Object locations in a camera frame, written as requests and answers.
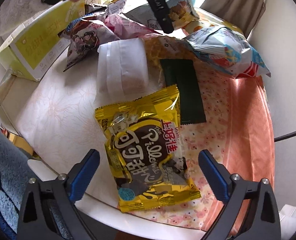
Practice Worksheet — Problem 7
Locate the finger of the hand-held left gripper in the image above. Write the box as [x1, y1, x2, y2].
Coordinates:
[156, 6, 175, 34]

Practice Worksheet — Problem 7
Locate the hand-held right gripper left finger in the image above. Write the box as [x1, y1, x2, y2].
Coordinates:
[17, 149, 101, 240]

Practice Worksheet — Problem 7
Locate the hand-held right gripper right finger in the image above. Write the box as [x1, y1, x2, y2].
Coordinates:
[198, 149, 281, 240]

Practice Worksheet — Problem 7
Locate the pink and white snack packet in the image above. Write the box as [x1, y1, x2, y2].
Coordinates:
[104, 14, 156, 40]

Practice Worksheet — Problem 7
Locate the gold cocoa snack packet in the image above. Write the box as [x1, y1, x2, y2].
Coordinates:
[94, 85, 201, 213]

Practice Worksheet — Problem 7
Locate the yellow-green cardboard box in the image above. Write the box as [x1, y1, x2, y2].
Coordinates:
[0, 0, 88, 82]

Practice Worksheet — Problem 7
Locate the grey biscuit snack packet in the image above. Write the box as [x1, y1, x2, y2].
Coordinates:
[125, 0, 201, 30]

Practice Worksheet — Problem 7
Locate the yellow striped snack packet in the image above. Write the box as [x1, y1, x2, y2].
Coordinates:
[104, 0, 129, 14]

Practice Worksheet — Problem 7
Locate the clear yellow noodle packet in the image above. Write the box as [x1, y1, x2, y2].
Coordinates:
[142, 36, 201, 87]

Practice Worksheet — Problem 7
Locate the orange floral cloth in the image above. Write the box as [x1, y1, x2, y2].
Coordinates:
[118, 67, 275, 233]

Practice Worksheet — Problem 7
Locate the striped flower blanket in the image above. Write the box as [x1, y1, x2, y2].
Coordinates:
[194, 7, 246, 38]

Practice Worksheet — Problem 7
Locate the blue white red snack packet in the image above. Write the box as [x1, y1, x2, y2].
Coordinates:
[183, 26, 272, 79]

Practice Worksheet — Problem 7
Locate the white wrapped snack packet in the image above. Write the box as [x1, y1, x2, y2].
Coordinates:
[97, 38, 149, 98]

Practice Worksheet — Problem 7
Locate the dark green snack packet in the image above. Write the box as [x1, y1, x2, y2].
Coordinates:
[160, 59, 206, 125]

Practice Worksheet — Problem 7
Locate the brown cartoon snack packet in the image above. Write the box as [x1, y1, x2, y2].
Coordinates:
[63, 17, 121, 73]

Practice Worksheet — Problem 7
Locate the blue fleece garment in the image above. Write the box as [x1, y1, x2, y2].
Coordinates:
[0, 119, 39, 240]

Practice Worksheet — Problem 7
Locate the white paper bag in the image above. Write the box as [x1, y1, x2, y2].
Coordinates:
[279, 204, 296, 235]

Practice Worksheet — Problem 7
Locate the white cardboard carton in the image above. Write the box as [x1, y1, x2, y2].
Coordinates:
[0, 71, 39, 140]

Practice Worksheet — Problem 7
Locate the white fluffy towel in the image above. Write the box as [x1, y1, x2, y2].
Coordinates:
[0, 0, 61, 39]

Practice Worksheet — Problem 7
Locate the black cable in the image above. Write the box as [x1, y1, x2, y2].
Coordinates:
[274, 127, 296, 142]

